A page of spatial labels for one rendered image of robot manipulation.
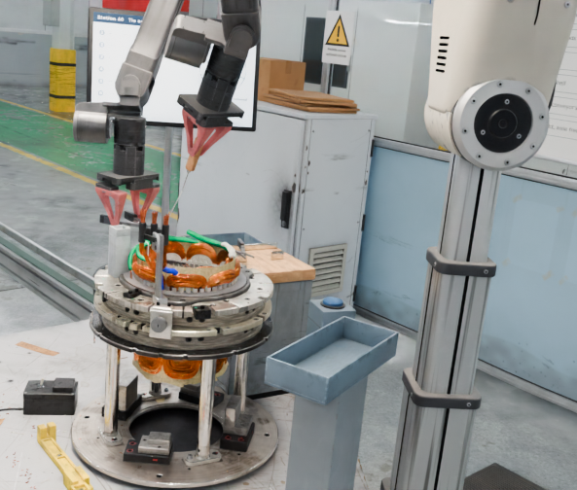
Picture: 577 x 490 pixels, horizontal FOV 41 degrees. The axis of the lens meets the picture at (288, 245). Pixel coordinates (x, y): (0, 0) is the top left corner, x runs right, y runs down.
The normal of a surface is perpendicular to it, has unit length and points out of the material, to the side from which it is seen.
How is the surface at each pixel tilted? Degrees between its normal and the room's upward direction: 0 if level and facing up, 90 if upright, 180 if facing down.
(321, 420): 90
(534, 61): 109
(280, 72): 90
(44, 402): 90
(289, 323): 90
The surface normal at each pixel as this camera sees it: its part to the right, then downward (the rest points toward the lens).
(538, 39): 0.04, 0.57
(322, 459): -0.53, 0.18
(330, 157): 0.65, 0.26
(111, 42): 0.26, 0.15
